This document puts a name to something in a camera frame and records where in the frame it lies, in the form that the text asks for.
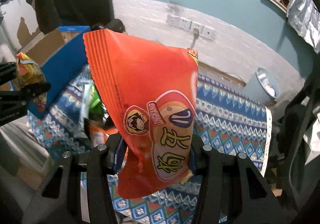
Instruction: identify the colourful snack bag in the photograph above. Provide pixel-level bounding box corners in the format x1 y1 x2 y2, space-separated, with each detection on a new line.
12 52 48 112

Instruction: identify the orange snack bag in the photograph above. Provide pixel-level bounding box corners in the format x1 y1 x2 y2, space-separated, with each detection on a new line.
83 29 198 199

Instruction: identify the blue cardboard box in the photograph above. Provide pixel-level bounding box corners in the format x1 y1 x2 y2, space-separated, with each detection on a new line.
0 25 91 121

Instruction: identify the blue patterned cloth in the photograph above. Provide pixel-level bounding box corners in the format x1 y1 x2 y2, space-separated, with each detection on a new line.
28 66 272 223

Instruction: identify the light blue trash bin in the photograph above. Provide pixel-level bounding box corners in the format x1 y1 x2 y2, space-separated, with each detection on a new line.
242 68 280 106

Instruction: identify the black round object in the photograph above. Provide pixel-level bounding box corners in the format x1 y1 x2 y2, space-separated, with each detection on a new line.
91 19 126 34

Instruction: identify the silver foil sheet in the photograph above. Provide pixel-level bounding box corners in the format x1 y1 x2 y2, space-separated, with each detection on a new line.
286 0 319 54

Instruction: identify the white wall socket strip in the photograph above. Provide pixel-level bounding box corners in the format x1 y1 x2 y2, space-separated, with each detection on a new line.
167 14 215 40

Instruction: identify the plug with grey cable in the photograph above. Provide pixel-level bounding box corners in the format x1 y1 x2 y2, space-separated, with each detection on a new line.
190 28 199 49

